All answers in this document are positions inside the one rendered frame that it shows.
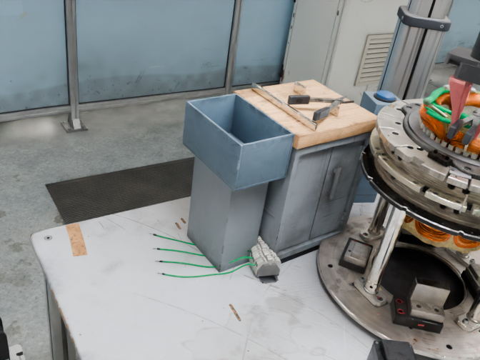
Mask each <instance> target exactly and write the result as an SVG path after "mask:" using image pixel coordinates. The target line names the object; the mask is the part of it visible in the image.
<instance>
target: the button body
mask: <svg viewBox="0 0 480 360"><path fill-rule="evenodd" d="M376 92H377V91H364V92H363V95H362V98H361V103H360V107H362V108H364V109H366V110H367V111H370V112H371V113H373V114H375V115H376V116H378V113H379V112H380V110H381V109H382V108H384V107H385V106H389V105H390V104H391V103H386V102H382V101H379V100H377V99H375V98H374V93H376ZM376 195H377V192H376V191H375V190H374V189H373V187H372V186H371V185H370V184H369V181H367V180H366V178H365V176H364V174H363V173H362V175H361V180H360V182H359V186H358V189H357V192H356V196H355V199H354V203H374V202H375V199H376Z"/></svg>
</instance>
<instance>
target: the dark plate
mask: <svg viewBox="0 0 480 360"><path fill-rule="evenodd" d="M416 276H417V277H421V278H425V279H429V280H433V281H441V282H444V283H448V284H449V288H450V293H449V295H448V297H447V299H446V301H445V303H444V305H443V308H444V310H447V309H451V308H454V307H455V306H458V305H459V304H460V303H461V302H462V301H463V299H464V287H463V285H462V282H461V280H460V279H459V278H458V276H457V275H456V274H455V273H454V272H453V271H452V270H450V269H449V268H448V267H446V266H445V265H443V264H442V263H441V262H439V261H437V260H436V259H433V258H431V257H430V256H427V255H426V254H422V253H420V252H417V251H412V250H409V249H400V248H394V251H393V253H392V255H391V258H390V261H389V264H388V266H387V268H386V272H385V274H384V277H383V279H382V282H381V285H382V286H383V287H384V288H385V289H386V290H387V291H388V292H389V293H391V294H392V295H395V296H401V297H405V298H406V297H407V295H408V293H409V290H410V288H411V285H412V284H413V282H414V279H415V277H416Z"/></svg>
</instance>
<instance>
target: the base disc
mask: <svg viewBox="0 0 480 360"><path fill-rule="evenodd" d="M372 216H373V214H368V215H362V216H355V217H352V218H350V219H348V221H347V225H346V228H345V231H344V232H343V233H340V234H337V235H335V236H332V237H329V238H327V239H324V240H322V241H321V243H320V245H319V250H318V255H317V262H318V268H319V273H320V275H321V279H322V281H323V283H324V285H325V287H326V288H327V290H328V292H329V293H330V294H331V296H332V297H333V299H334V300H335V301H336V303H337V304H338V305H339V306H340V307H341V308H342V309H343V310H344V311H345V312H346V313H347V314H348V315H349V316H350V317H351V318H352V319H354V320H355V321H356V322H357V323H359V324H360V325H362V326H363V327H364V328H365V329H367V330H369V331H370V332H371V333H373V334H375V335H377V336H378V337H380V338H382V339H387V340H394V341H407V342H409V343H410V344H411V345H412V347H413V350H414V353H416V354H420V355H423V356H427V357H431V358H435V359H442V360H480V327H479V328H477V329H474V330H473V331H466V330H463V329H462V328H461V327H460V326H459V325H457V322H456V319H457V317H458V316H461V315H462V314H465V313H466V312H468V311H469V309H470V308H471V305H472V304H473V302H474V298H473V296H472V295H471V293H470V291H469V290H468V288H467V286H466V284H465V283H464V280H463V279H462V277H461V274H462V272H463V270H465V269H466V267H465V266H464V265H463V264H462V263H461V262H460V261H458V260H457V259H455V258H454V257H453V256H452V255H451V254H449V253H448V252H447V251H446V247H432V246H424V245H419V244H411V243H406V242H402V241H398V240H397V242H396V246H395V247H403V248H409V249H415V250H418V251H422V252H424V253H426V254H429V255H431V256H433V257H435V258H437V259H438V260H440V261H442V262H443V263H445V264H446V265H447V266H448V267H449V268H450V269H451V270H452V271H453V272H454V273H455V274H456V275H457V276H458V277H459V279H460V280H461V282H462V285H463V287H464V299H463V301H462V302H461V303H460V304H459V305H458V306H455V307H454V308H451V309H447V310H444V314H445V318H444V321H443V324H444V327H443V329H442V330H441V333H440V334H438V333H434V332H430V331H424V330H421V329H415V328H411V327H407V326H402V325H398V324H393V321H392V314H391V300H392V298H393V296H394V295H392V294H391V293H389V292H388V291H387V290H386V289H385V288H384V287H383V286H382V285H380V287H379V288H381V289H382V290H381V291H380V292H382V293H383V294H384V295H385V296H386V303H385V304H384V305H381V306H376V305H373V304H372V303H371V302H370V301H369V300H368V299H367V298H366V297H365V296H364V295H363V294H362V293H361V292H360V291H359V290H358V289H357V288H356V287H355V286H354V282H355V279H357V278H360V277H364V278H367V277H368V275H369V272H370V269H371V263H372V259H373V257H374V256H375V255H376V252H377V249H378V247H379V244H380V241H381V238H379V239H375V240H373V241H364V240H363V239H362V238H361V237H360V236H359V232H360V231H361V230H364V229H367V228H369V225H370V223H371V219H372ZM349 237H351V238H353V239H356V240H359V241H362V242H364V243H367V244H370V245H372V246H373V249H372V251H371V255H370V257H369V261H368V264H367V266H366V269H365V272H364V274H360V273H358V272H355V271H352V270H350V269H347V268H344V267H342V266H339V260H340V258H341V255H342V253H343V251H344V248H345V246H346V243H347V241H348V240H349ZM470 256H472V257H473V258H475V259H476V260H477V262H478V264H480V250H479V251H472V252H471V253H470ZM377 313H378V314H377ZM474 332H476V333H474ZM414 339H416V341H415V340H414ZM429 349H430V350H429ZM477 349H478V350H477Z"/></svg>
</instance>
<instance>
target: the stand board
mask: <svg viewBox="0 0 480 360"><path fill-rule="evenodd" d="M298 82H299V83H300V84H302V85H304V86H305V87H306V93H305V95H309V96H310V97H317V98H330V99H336V98H339V97H342V96H341V95H340V94H338V93H336V92H335V91H332V90H331V89H329V88H327V87H325V86H324V85H322V84H320V83H319V82H317V81H315V80H313V79H312V80H307V81H298ZM294 83H295V82H292V83H287V84H278V85H273V86H264V87H262V88H263V89H265V90H267V91H268V92H270V93H271V94H273V95H274V96H276V97H277V98H279V99H281V100H282V101H283V102H285V103H287V101H288V97H289V95H299V94H298V93H296V92H295V91H293V90H294ZM234 94H238V95H240V96H242V97H243V98H244V99H246V100H247V101H249V102H250V103H251V104H253V105H254V106H256V107H257V108H258V109H260V110H262V111H263V112H264V113H265V114H267V115H269V116H270V117H271V118H273V119H274V120H276V121H277V122H279V123H280V124H281V125H283V126H285V127H286V128H287V129H288V130H290V131H292V132H293V133H294V134H295V136H294V142H293V147H294V148H295V149H302V148H305V147H308V146H313V145H317V144H322V143H326V142H329V141H334V140H337V139H343V138H346V137H350V136H355V135H358V134H364V133H367V132H370V131H373V129H374V128H375V127H376V118H377V116H376V115H375V114H373V113H371V112H370V111H367V110H366V109H364V108H362V107H360V106H359V105H357V104H355V103H349V104H339V106H340V109H339V114H338V116H337V117H335V116H334V115H332V114H330V113H329V115H328V116H327V117H324V118H322V119H320V120H318V121H315V122H316V123H317V124H318V125H317V129H316V131H312V130H311V129H310V128H308V127H307V126H305V125H303V124H302V123H301V122H299V121H297V120H296V119H295V118H293V117H292V116H290V115H288V114H287V113H286V112H284V111H282V110H281V109H280V108H278V107H277V106H275V105H273V104H272V103H271V102H269V101H267V100H266V99H265V98H263V97H262V96H260V95H258V94H257V93H256V92H255V91H253V90H251V89H244V90H239V91H234ZM289 106H291V107H293V108H294V109H296V110H297V111H299V112H301V113H302V114H303V115H305V116H307V117H308V118H310V119H311V120H312V118H313V115H314V112H315V111H317V110H319V109H322V108H324V107H325V106H326V103H318V102H309V104H299V105H289Z"/></svg>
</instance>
